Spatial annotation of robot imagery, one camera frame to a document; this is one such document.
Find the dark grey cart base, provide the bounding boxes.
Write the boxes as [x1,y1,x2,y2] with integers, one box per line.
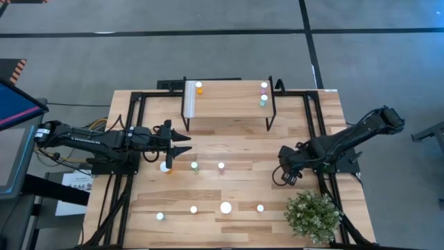
[0,194,37,250]

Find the black cart beam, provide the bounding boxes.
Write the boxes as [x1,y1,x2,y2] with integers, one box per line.
[20,173,91,206]

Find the wooden shelf black metal legs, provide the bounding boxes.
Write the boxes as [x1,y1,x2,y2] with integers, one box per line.
[180,76,278,133]

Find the white paper sheet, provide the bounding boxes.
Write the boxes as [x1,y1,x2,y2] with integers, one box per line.
[54,170,95,217]

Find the grey panel teal edge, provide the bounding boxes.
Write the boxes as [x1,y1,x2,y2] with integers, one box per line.
[0,124,37,201]

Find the blue screen monitor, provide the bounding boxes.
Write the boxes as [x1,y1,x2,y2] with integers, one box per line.
[0,78,49,132]

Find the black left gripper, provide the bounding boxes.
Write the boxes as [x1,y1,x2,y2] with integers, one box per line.
[151,119,193,170]

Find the grey metal stand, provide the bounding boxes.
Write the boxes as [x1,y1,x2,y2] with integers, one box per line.
[411,120,444,153]

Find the black orange hazard-striped mat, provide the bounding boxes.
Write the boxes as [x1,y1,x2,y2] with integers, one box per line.
[0,58,28,86]

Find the artificial green potted plant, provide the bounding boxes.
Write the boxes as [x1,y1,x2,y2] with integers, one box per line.
[283,189,343,246]

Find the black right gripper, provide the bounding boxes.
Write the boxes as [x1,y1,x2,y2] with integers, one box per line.
[279,144,308,188]

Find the black floor cable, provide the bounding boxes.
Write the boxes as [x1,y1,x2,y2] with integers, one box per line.
[46,101,112,107]

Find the black looped gripper cable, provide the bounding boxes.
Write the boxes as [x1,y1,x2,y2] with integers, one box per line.
[271,165,289,187]
[142,147,161,164]

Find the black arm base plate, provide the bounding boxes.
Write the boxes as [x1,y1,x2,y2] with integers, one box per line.
[314,147,361,174]
[90,149,141,176]

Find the white plastic strip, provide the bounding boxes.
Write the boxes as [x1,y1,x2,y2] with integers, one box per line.
[183,80,197,119]

